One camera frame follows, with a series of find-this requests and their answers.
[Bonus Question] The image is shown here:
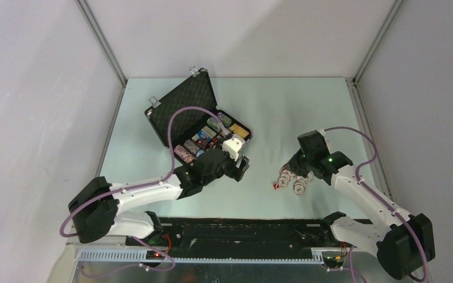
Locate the light blue chip stack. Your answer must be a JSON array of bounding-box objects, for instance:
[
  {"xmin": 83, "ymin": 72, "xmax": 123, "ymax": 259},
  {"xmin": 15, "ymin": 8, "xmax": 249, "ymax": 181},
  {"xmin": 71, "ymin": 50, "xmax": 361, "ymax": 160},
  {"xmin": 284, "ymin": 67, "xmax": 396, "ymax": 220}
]
[{"xmin": 195, "ymin": 149, "xmax": 205, "ymax": 159}]

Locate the purple grey chip stack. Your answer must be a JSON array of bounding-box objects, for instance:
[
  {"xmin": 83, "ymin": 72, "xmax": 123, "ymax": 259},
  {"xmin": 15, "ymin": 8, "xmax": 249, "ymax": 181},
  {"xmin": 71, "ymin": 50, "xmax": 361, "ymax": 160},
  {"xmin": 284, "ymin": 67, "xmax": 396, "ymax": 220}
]
[{"xmin": 183, "ymin": 140, "xmax": 201, "ymax": 156}]

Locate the white red chip stack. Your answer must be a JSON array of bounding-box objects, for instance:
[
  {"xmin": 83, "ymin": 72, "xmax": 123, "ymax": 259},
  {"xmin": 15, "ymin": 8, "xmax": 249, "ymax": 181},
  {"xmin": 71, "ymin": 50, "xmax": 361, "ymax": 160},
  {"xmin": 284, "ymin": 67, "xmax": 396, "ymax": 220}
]
[{"xmin": 274, "ymin": 168, "xmax": 314, "ymax": 196}]

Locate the black poker set case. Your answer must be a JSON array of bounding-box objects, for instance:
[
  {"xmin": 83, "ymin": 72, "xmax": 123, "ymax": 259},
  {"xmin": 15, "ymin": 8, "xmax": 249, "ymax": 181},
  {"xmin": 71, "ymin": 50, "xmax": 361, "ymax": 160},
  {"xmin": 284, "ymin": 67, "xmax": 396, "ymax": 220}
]
[{"xmin": 145, "ymin": 68, "xmax": 253, "ymax": 180}]

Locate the blue patterned card deck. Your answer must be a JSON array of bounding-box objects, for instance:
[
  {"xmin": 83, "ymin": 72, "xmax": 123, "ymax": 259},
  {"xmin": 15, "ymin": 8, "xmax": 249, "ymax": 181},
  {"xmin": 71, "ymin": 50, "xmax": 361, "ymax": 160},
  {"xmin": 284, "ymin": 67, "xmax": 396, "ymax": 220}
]
[{"xmin": 192, "ymin": 126, "xmax": 219, "ymax": 150}]

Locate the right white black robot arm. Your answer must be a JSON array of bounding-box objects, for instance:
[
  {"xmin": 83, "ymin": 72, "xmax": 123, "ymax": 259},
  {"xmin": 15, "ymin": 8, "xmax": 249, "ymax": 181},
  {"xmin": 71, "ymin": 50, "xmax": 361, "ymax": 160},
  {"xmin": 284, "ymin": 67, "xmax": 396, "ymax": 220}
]
[{"xmin": 288, "ymin": 130, "xmax": 435, "ymax": 282}]

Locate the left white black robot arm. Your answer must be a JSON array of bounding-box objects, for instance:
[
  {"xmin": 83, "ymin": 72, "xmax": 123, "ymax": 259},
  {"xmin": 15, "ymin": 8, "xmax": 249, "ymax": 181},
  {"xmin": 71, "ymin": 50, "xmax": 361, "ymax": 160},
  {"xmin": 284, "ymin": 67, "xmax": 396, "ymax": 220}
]
[{"xmin": 68, "ymin": 149, "xmax": 249, "ymax": 246}]

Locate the yellow poker chip stack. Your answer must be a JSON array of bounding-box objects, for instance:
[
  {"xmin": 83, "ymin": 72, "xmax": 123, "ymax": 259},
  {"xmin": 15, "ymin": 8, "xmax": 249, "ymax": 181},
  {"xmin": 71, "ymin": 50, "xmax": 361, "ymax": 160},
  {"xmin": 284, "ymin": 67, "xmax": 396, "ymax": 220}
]
[{"xmin": 228, "ymin": 123, "xmax": 250, "ymax": 140}]

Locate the red white chip row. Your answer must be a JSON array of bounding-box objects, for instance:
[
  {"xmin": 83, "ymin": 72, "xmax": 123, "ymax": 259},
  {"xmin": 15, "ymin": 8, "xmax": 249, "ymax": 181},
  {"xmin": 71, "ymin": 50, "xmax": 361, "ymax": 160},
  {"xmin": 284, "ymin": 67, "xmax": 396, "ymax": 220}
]
[{"xmin": 173, "ymin": 145, "xmax": 196, "ymax": 164}]

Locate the green poker chip stack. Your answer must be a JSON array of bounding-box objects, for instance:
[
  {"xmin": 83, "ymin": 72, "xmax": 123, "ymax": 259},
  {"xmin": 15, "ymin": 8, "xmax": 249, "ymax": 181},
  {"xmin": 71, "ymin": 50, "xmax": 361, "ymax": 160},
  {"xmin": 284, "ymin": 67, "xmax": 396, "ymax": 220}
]
[{"xmin": 206, "ymin": 117, "xmax": 223, "ymax": 133}]

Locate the blue white chip stack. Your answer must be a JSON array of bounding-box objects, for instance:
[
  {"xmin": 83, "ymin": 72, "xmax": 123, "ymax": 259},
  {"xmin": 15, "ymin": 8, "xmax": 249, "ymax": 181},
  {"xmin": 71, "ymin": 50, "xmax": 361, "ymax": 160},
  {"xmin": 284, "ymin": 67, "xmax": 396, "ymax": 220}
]
[{"xmin": 217, "ymin": 112, "xmax": 233, "ymax": 128}]

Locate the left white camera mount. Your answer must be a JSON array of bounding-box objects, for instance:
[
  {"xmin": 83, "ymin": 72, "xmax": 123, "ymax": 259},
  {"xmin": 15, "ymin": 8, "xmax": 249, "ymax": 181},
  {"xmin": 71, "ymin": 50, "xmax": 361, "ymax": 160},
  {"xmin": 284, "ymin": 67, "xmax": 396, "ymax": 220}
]
[{"xmin": 221, "ymin": 134, "xmax": 245, "ymax": 162}]

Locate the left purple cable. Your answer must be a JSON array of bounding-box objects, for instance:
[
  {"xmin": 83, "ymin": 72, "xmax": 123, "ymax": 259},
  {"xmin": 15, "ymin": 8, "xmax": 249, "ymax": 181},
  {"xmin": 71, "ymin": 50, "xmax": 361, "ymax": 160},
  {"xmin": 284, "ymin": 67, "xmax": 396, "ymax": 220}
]
[{"xmin": 59, "ymin": 106, "xmax": 231, "ymax": 272}]

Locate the purple cable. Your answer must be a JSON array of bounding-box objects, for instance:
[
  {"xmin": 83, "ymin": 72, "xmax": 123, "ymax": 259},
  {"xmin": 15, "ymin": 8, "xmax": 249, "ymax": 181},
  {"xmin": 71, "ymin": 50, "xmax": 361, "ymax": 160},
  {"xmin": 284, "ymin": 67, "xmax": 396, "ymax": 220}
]
[
  {"xmin": 59, "ymin": 106, "xmax": 231, "ymax": 272},
  {"xmin": 323, "ymin": 126, "xmax": 431, "ymax": 283}
]

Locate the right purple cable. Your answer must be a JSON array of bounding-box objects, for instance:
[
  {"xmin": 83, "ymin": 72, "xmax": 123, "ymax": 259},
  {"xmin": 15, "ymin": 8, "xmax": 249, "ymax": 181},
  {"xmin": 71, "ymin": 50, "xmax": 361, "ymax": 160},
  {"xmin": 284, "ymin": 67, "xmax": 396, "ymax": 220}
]
[{"xmin": 323, "ymin": 126, "xmax": 431, "ymax": 283}]

